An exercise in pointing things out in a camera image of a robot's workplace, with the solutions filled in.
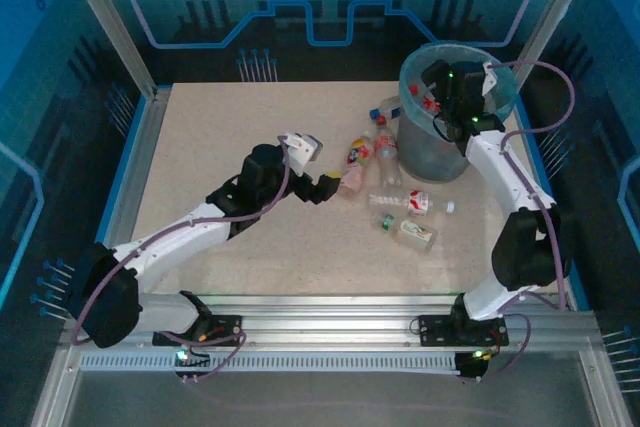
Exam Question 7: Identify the clear bottle blue cap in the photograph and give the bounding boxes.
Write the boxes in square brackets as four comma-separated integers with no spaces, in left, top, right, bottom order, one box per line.
[369,95,404,121]

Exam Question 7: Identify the black controller box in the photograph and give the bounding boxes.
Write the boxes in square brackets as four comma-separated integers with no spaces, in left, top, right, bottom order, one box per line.
[454,349,494,382]

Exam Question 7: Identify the grey plastic waste bin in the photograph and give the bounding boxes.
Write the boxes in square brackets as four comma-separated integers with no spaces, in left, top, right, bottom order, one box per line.
[397,43,518,182]

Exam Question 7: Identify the clear bottle red-white label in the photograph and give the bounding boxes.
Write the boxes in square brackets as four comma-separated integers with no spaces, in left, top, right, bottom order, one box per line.
[368,188,457,219]

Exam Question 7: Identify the grey slotted cable duct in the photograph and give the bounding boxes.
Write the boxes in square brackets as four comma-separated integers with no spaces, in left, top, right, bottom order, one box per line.
[78,351,464,374]

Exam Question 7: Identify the pink drink bottle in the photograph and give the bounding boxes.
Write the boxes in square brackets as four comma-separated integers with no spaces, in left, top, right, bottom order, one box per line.
[338,132,375,194]

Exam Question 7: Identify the blue side rail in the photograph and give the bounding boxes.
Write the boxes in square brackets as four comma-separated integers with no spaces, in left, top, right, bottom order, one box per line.
[513,95,592,311]

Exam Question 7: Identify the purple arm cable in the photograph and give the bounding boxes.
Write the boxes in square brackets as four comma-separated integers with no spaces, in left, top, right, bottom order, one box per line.
[71,135,291,385]
[459,59,576,385]

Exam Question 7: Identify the small bottle green cap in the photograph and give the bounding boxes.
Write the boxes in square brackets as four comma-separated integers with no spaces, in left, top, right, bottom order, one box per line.
[373,213,440,254]

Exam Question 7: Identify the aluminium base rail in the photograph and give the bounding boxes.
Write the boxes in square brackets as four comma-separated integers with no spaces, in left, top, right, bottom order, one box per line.
[62,291,601,348]

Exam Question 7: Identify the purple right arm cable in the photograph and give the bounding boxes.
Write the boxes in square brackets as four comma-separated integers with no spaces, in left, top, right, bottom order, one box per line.
[459,59,576,385]

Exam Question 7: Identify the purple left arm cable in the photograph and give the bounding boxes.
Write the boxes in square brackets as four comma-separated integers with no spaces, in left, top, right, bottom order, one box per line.
[71,135,291,385]

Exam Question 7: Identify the tall clear bottle red cap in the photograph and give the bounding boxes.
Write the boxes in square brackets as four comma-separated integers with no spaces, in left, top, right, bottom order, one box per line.
[373,114,404,187]

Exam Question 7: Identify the aluminium side rail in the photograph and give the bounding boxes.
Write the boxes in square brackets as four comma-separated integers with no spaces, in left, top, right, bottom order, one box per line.
[82,86,172,301]

